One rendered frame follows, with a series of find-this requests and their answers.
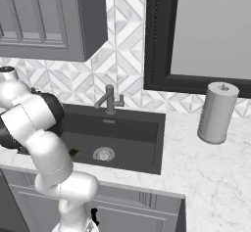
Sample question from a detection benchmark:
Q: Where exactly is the dark grey sink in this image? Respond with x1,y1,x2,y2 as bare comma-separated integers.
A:
17,103,167,176

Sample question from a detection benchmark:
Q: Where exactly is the green sponge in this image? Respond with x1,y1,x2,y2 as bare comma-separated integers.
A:
68,148,81,159

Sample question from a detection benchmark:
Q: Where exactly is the grey metal tap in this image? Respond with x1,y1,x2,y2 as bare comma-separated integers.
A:
93,84,126,116

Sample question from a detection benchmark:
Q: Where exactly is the white paper towel roll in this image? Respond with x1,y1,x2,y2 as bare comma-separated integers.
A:
196,81,240,145

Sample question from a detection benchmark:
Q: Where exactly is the grey base cupboard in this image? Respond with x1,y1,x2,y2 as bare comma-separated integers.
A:
0,167,187,232

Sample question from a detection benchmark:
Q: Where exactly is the black framed window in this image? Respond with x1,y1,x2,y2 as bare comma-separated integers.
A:
143,0,251,99

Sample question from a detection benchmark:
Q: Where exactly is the black cupboard handle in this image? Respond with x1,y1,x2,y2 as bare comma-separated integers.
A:
90,208,100,227

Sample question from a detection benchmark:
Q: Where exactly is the grey wall cupboard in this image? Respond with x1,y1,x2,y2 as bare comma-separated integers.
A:
0,0,109,63

